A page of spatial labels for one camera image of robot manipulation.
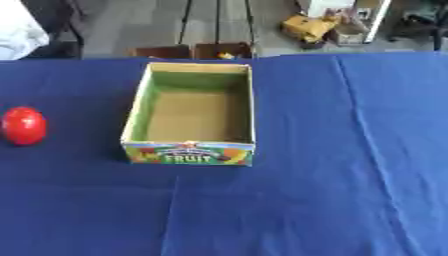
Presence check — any black office chair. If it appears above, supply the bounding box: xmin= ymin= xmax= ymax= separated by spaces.
xmin=388 ymin=0 xmax=448 ymax=52

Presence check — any red toy fruit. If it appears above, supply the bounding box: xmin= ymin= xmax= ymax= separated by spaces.
xmin=0 ymin=106 xmax=49 ymax=146

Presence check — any black tripod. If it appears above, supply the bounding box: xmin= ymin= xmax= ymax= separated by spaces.
xmin=176 ymin=0 xmax=259 ymax=48

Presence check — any yellow bag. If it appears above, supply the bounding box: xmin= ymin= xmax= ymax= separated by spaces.
xmin=280 ymin=13 xmax=342 ymax=45

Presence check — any open cardboard box green inside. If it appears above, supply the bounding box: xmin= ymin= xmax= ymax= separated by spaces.
xmin=119 ymin=61 xmax=258 ymax=167

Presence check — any small cardboard box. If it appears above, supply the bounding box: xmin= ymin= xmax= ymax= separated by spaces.
xmin=329 ymin=20 xmax=371 ymax=46

